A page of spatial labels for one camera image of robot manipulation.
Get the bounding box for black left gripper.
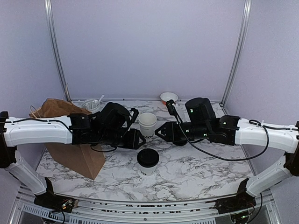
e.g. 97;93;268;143
98;128;146;150

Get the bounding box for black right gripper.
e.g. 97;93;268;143
155;121;210;143

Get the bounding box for black coffee cup lid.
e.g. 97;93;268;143
137;148;159;168

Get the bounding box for white paper cups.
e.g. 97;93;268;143
138;112;157;140

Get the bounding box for single white paper cup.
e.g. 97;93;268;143
138;164;157;177

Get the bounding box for brown paper bag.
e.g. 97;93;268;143
29;98;105;180

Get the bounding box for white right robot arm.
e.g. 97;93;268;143
155;115;299;209

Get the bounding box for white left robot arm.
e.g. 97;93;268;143
0;102;146;208

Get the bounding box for orange white bowl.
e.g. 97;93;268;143
160;92;178;105

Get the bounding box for white container with sachets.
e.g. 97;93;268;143
81;99;101;113

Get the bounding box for front aluminium rail frame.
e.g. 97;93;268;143
8;186;282;224

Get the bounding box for right corner aluminium post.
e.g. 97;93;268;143
220;0;252;107

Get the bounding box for corner aluminium post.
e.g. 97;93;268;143
220;0;252;107
44;0;71;102

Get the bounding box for left corner aluminium post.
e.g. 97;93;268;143
44;0;71;102

